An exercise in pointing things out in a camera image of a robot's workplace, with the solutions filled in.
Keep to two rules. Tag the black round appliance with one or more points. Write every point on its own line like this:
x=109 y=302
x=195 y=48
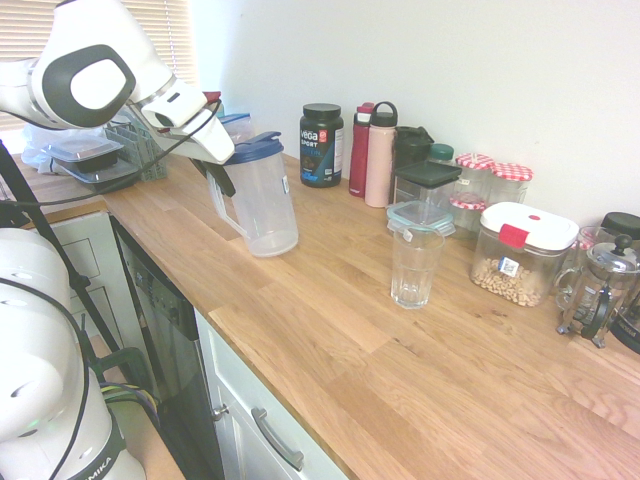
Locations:
x=627 y=330

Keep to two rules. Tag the green metal clamp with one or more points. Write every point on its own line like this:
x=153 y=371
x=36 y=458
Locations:
x=132 y=357

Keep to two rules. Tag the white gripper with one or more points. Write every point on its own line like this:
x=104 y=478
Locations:
x=210 y=140

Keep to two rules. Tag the glass French press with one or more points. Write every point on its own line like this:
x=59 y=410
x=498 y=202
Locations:
x=607 y=280

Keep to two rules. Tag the clear pitcher with blue lid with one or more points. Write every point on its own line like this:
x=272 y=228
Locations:
x=265 y=210

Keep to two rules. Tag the clear jar with green lid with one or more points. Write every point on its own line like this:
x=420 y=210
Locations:
x=442 y=151

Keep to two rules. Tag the clear drinking glass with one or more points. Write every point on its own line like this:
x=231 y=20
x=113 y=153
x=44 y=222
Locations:
x=417 y=280

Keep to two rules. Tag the glass container with teal-rimmed lid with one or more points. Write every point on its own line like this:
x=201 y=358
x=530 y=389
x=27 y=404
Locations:
x=420 y=212

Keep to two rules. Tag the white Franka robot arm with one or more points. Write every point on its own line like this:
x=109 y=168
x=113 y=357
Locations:
x=95 y=85

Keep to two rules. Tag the tall jar red checkered lid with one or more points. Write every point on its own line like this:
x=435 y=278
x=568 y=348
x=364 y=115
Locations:
x=475 y=161
x=511 y=172

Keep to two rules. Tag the cereal canister with white lid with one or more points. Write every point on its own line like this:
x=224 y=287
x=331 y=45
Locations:
x=525 y=225

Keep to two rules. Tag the black food container clear lid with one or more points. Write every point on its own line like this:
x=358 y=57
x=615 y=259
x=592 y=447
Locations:
x=85 y=150
x=110 y=180

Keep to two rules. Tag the clear glass mug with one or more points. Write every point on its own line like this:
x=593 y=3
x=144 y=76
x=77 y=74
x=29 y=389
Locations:
x=590 y=240

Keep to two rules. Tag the red water bottle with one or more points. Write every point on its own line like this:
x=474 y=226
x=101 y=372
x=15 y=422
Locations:
x=357 y=160

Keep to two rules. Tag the white drawer cabinet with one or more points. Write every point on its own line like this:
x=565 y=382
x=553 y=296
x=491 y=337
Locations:
x=240 y=440

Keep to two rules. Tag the pink bottle with black cap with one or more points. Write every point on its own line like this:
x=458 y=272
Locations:
x=377 y=170

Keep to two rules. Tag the square canister with black lid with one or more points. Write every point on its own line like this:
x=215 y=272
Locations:
x=427 y=172

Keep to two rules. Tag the black Vega protein tub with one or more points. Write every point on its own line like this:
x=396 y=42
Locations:
x=320 y=150

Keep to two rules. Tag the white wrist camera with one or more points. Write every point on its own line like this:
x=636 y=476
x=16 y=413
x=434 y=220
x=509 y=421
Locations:
x=175 y=107

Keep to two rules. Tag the jar with black lid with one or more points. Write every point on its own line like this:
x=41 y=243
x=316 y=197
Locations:
x=622 y=222

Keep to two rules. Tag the white plastic bag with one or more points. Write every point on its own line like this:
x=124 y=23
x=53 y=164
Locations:
x=32 y=150

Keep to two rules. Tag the round metal cabinet knob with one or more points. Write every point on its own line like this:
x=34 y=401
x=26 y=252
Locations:
x=220 y=412

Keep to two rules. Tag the black shaker bottle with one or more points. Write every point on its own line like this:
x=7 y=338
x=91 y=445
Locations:
x=412 y=147

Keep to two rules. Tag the black dishwasher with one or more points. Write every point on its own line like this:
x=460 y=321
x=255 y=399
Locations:
x=165 y=325

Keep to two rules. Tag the small jar red checkered lid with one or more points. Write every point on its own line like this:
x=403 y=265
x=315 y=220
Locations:
x=469 y=205

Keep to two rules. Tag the clear zip bag blue seal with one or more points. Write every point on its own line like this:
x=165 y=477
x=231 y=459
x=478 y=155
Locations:
x=240 y=130

